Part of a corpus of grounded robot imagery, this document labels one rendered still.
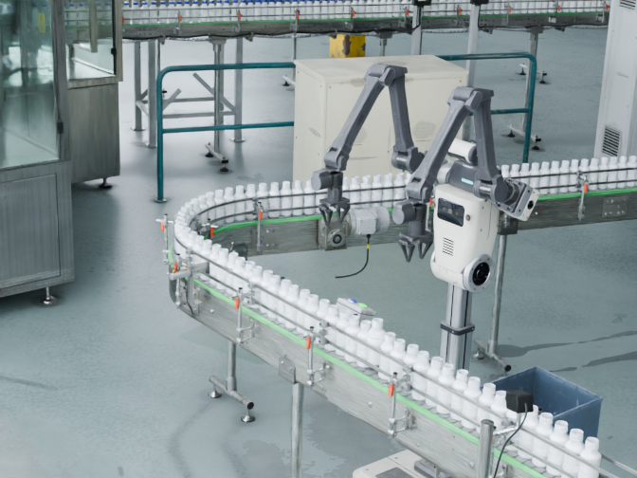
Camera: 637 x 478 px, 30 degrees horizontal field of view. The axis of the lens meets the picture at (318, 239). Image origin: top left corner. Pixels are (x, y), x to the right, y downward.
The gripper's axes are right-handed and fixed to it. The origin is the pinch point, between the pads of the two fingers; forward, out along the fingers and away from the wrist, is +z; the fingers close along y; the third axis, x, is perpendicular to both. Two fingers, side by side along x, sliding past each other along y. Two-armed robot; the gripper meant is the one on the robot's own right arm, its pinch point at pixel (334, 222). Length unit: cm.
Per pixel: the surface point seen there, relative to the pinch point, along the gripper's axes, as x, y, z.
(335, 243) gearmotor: -89, -77, 50
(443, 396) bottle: 81, 19, 34
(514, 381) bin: 68, -32, 48
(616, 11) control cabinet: -277, -528, -5
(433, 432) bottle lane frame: 80, 21, 46
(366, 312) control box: 20.5, -0.4, 29.6
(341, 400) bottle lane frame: 33, 21, 55
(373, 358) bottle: 46, 18, 34
